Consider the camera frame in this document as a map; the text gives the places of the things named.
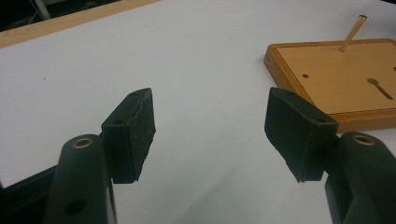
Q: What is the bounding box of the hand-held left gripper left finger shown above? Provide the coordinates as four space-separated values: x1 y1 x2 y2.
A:
101 87 157 185

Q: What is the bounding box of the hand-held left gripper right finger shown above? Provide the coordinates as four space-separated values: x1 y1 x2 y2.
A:
264 87 339 183

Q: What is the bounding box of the orange wooden-framed box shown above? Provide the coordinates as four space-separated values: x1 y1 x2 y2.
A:
263 38 396 134

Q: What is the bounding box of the white paper sheet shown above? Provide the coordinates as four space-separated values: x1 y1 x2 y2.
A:
0 0 396 224

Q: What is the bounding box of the wooden frame stand peg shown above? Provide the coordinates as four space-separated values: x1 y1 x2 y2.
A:
338 14 368 53

